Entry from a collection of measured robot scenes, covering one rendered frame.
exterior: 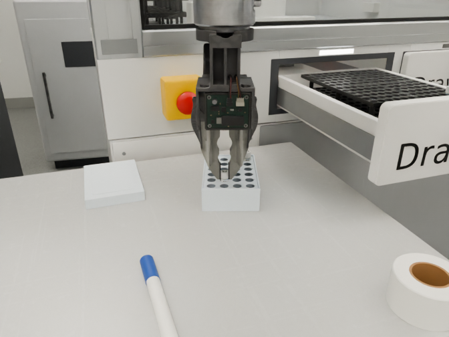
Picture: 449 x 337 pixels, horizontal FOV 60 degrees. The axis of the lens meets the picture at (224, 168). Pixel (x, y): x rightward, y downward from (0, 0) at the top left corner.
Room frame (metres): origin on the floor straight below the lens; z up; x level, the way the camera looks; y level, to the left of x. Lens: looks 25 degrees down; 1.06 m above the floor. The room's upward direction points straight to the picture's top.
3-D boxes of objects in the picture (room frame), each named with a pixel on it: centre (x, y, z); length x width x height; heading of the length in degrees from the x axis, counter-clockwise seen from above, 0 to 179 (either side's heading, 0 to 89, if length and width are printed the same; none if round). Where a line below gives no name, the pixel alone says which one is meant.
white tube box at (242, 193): (0.55, -0.01, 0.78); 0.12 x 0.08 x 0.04; 0
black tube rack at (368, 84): (0.70, -0.27, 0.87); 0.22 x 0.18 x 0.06; 18
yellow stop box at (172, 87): (0.69, 0.08, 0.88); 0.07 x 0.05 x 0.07; 108
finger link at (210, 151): (0.50, 0.02, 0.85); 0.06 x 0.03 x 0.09; 1
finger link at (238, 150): (0.50, -0.02, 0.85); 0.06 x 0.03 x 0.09; 1
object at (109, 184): (0.56, 0.18, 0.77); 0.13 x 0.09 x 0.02; 19
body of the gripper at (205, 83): (0.49, 0.00, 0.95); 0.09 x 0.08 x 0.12; 1
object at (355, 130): (0.70, -0.27, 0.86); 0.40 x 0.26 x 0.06; 18
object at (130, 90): (1.28, -0.12, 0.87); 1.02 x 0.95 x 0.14; 108
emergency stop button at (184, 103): (0.66, 0.06, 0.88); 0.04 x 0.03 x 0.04; 108
